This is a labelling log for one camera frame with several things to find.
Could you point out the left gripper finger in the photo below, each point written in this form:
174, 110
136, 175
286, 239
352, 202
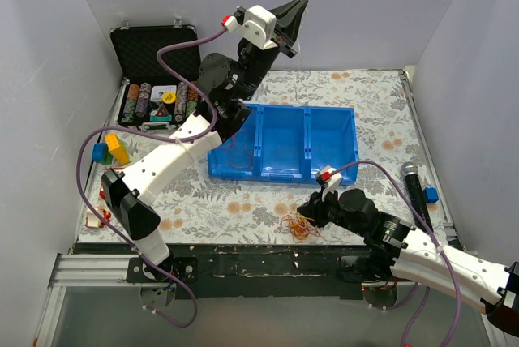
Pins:
290, 14
290, 26

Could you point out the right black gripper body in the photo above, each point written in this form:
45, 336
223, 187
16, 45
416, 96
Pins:
320, 209

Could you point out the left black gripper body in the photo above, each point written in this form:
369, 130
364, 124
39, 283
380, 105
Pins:
281, 41

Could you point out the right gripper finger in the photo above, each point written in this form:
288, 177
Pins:
316, 221
306, 210

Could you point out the blue three-compartment bin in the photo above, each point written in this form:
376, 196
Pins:
287, 144

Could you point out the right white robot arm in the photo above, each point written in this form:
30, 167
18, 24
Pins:
407, 252

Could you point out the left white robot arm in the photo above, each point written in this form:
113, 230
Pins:
224, 85

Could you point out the floral table mat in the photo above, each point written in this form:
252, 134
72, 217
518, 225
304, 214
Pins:
195, 208

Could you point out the black microphone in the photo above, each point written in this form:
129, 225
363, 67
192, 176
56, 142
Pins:
409, 172

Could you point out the small blue block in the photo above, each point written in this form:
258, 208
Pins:
431, 195

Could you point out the black poker chip case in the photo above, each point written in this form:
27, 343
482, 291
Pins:
144, 80

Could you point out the yellow green blue block stack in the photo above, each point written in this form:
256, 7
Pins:
112, 149

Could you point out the red white toy block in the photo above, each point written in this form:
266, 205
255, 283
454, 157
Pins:
108, 178

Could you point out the small red white toy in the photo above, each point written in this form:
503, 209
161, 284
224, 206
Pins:
93, 222

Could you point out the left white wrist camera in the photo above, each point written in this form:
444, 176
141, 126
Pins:
254, 24

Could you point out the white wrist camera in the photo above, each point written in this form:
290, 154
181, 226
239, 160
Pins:
329, 180
254, 24

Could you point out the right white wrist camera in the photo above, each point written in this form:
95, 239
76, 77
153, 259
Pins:
329, 180

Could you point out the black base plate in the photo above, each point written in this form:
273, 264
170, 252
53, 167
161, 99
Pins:
284, 271

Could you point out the aluminium frame rail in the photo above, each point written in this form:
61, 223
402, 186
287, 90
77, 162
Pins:
100, 297

